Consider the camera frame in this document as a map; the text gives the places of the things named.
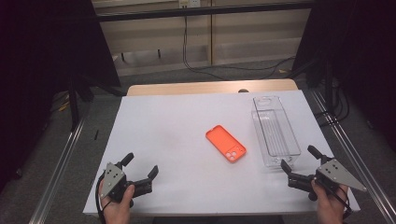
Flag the person's left hand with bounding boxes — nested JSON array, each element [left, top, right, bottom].
[[98, 183, 136, 224]]

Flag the person's right hand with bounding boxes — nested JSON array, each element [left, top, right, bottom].
[[310, 180, 349, 224]]

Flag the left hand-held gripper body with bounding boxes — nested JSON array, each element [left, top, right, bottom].
[[100, 161, 154, 208]]

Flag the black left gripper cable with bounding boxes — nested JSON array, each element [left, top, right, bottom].
[[94, 173, 114, 224]]

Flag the white wall socket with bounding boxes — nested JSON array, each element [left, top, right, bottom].
[[178, 0, 202, 9]]

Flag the black curtain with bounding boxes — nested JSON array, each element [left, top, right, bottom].
[[292, 0, 396, 152], [0, 0, 122, 191]]

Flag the aluminium rail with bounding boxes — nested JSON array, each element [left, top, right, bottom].
[[28, 117, 87, 224], [310, 89, 396, 224]]

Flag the black horizontal bar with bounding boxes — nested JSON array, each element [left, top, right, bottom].
[[94, 1, 316, 23]]

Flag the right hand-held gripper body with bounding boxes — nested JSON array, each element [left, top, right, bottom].
[[287, 158, 368, 201]]

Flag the black floor cables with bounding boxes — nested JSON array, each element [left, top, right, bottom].
[[314, 77, 351, 127]]

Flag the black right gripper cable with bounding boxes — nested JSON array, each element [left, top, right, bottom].
[[317, 177, 354, 220]]

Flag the white board sheet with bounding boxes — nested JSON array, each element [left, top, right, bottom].
[[82, 90, 361, 217]]

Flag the black hanging wall cable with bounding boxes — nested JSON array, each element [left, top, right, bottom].
[[181, 15, 297, 81]]

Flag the orange phone case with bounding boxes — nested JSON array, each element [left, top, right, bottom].
[[205, 124, 248, 163]]

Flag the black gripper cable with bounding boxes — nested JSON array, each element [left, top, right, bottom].
[[317, 177, 354, 220], [94, 173, 114, 224]]

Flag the clear plastic container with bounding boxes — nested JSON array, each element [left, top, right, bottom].
[[250, 95, 302, 169]]

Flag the black metal stand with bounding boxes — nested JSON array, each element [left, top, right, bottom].
[[66, 74, 126, 133], [288, 55, 336, 115]]

